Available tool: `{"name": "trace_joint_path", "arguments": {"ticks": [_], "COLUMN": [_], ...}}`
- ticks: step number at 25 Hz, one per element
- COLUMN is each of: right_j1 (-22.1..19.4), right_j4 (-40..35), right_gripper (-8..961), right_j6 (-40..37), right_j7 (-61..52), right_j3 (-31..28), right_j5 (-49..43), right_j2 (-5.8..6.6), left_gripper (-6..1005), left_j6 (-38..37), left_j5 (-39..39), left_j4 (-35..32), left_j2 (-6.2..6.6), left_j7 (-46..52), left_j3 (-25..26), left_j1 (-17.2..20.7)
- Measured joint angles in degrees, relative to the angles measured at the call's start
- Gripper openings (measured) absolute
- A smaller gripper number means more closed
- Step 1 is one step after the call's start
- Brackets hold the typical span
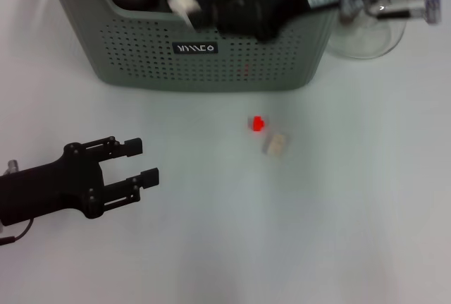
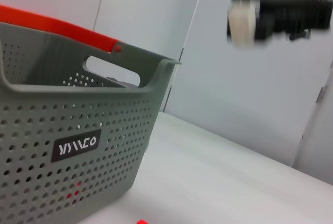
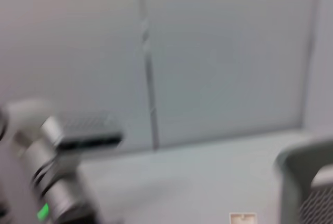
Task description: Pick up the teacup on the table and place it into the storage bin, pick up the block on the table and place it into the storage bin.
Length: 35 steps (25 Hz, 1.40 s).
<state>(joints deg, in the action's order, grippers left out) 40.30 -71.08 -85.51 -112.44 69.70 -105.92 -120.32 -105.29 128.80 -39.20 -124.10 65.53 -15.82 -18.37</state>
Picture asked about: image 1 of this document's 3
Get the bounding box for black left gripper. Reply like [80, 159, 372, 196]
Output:
[0, 136, 160, 227]

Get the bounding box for white long toy brick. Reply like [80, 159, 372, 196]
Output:
[167, 0, 202, 14]

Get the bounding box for grey-green perforated storage bin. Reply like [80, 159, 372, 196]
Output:
[37, 0, 364, 93]

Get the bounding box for small red stepped block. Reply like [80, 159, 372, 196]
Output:
[248, 116, 266, 133]

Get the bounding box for white square toy brick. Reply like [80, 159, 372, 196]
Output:
[262, 133, 289, 159]

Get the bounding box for glass carafe with black lid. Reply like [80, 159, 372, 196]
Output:
[326, 0, 406, 60]

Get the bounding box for thin black cable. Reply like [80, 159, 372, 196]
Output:
[0, 218, 36, 247]
[375, 0, 443, 25]

